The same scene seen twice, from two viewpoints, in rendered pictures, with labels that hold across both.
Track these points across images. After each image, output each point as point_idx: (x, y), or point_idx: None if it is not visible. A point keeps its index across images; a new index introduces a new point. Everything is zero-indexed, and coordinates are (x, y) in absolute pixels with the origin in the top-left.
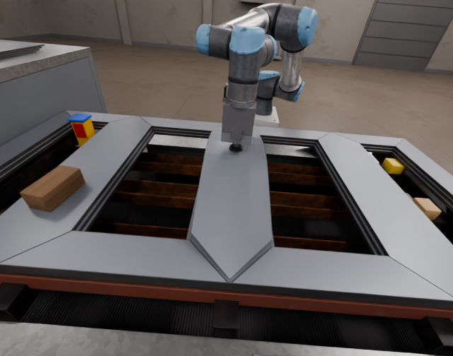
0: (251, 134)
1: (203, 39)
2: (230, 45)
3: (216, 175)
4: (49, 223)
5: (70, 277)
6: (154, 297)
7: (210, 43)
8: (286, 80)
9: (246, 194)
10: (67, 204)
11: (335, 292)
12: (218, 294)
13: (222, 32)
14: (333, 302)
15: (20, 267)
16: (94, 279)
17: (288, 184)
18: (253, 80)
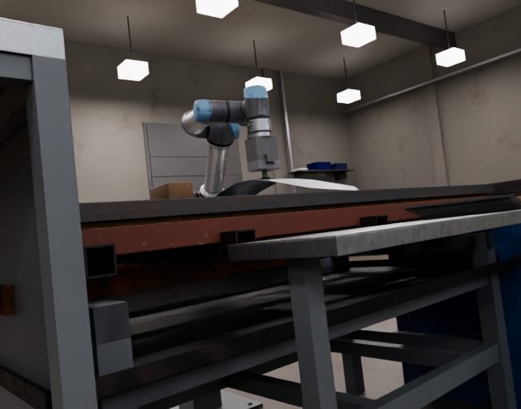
0: (278, 157)
1: (206, 106)
2: (248, 96)
3: (280, 180)
4: None
5: (276, 207)
6: (326, 226)
7: (213, 108)
8: (213, 185)
9: (312, 182)
10: None
11: (406, 189)
12: (359, 209)
13: (220, 101)
14: (410, 203)
15: (243, 197)
16: (291, 205)
17: (277, 283)
18: (269, 116)
